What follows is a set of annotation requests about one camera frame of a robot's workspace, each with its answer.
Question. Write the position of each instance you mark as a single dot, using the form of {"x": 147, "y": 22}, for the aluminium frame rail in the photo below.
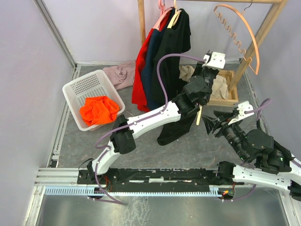
{"x": 67, "y": 197}

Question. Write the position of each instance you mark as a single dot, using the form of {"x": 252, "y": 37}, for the wooden clothes rack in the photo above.
{"x": 251, "y": 57}

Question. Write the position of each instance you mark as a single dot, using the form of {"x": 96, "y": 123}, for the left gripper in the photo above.
{"x": 206, "y": 68}

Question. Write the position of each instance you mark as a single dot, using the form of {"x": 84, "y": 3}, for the orange t shirt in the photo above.
{"x": 99, "y": 110}

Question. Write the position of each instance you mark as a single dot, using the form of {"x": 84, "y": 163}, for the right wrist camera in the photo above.
{"x": 241, "y": 110}

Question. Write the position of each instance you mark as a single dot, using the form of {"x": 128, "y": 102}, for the red t shirt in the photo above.
{"x": 143, "y": 67}

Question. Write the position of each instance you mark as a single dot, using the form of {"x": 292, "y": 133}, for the cream hanger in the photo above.
{"x": 199, "y": 115}
{"x": 175, "y": 17}

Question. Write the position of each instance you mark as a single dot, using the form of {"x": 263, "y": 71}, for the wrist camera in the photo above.
{"x": 214, "y": 60}
{"x": 241, "y": 110}

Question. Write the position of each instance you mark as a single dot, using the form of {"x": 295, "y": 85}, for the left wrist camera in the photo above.
{"x": 214, "y": 60}

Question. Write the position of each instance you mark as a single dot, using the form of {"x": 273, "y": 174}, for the pink cloth on floor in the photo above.
{"x": 121, "y": 76}

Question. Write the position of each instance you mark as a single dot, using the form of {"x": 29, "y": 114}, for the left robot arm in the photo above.
{"x": 195, "y": 93}

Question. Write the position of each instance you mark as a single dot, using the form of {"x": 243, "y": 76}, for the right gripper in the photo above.
{"x": 210, "y": 124}

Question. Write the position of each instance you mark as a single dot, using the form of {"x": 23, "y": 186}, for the corner aluminium profile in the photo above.
{"x": 55, "y": 31}

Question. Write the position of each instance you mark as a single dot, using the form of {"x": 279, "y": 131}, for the navy blue t shirt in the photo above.
{"x": 150, "y": 67}

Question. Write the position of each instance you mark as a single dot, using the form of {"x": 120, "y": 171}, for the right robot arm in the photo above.
{"x": 274, "y": 165}

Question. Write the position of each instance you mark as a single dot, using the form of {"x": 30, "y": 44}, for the black t shirt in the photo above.
{"x": 173, "y": 131}
{"x": 175, "y": 40}

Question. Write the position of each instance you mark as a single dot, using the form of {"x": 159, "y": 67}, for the pink hanger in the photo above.
{"x": 163, "y": 13}

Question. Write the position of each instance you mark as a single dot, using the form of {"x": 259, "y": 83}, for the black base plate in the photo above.
{"x": 162, "y": 180}

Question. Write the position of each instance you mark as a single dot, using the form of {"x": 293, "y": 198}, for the beige cloth in rack base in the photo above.
{"x": 219, "y": 88}

